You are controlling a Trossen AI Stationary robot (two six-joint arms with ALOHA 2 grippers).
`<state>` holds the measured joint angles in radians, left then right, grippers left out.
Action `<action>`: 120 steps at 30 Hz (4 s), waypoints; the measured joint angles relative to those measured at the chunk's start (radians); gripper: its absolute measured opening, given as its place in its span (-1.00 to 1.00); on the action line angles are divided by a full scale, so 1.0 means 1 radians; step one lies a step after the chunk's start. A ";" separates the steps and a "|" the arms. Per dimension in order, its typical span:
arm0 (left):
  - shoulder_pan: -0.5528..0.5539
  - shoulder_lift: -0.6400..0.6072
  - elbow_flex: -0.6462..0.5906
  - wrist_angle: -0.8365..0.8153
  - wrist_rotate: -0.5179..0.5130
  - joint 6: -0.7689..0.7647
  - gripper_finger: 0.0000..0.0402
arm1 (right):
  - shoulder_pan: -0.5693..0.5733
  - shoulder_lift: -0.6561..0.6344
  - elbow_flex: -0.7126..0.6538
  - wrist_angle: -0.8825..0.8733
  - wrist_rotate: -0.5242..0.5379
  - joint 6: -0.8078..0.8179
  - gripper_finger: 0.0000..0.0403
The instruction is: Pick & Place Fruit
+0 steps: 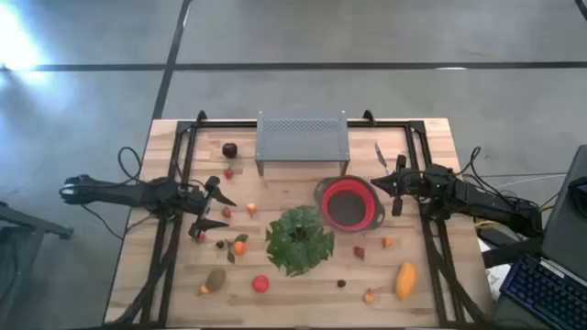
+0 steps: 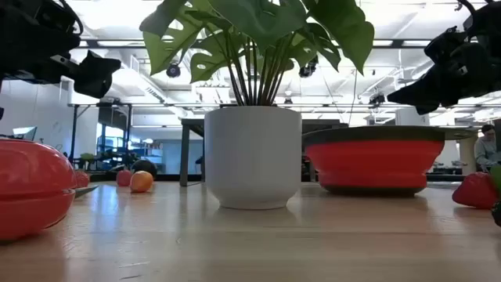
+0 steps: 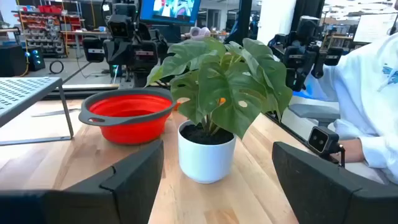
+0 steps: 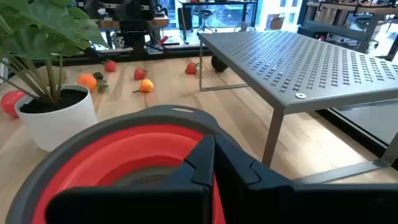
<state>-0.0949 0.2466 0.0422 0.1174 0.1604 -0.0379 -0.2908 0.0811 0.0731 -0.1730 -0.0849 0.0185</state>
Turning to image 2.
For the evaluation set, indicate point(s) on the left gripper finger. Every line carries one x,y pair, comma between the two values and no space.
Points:
98,76

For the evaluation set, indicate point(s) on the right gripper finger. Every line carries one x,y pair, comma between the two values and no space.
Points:
430,92

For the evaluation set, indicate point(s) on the red collapsible colander grey rim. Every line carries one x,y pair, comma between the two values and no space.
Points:
372,164

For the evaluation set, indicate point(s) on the dark purple plum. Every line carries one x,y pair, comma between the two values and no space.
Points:
145,165

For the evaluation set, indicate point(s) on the red strawberry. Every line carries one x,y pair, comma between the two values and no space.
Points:
83,179
473,190

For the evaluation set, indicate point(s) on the small red round fruit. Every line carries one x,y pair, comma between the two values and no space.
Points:
124,178

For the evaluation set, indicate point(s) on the small yellow orange peach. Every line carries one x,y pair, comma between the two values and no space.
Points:
141,182

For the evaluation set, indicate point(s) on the dark blackberry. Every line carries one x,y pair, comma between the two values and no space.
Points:
498,213

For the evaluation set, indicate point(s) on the white pillar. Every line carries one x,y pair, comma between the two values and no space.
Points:
411,117

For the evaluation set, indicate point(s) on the person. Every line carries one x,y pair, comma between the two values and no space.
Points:
486,150

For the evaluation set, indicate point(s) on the small background monitor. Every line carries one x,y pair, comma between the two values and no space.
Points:
25,133

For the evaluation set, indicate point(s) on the grey perforated metal rack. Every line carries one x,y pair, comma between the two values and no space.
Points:
184,156

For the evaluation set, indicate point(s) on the red tomato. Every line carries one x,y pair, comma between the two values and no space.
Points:
31,188

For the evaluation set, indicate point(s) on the monstera plant in white pot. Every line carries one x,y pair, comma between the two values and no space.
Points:
252,156

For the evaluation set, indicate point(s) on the black ceiling camera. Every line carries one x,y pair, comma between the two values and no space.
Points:
307,70
377,98
173,70

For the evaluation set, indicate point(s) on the black background shelf frame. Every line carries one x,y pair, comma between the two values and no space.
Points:
73,133

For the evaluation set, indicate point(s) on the black aluminium table frame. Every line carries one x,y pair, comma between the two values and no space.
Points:
168,177

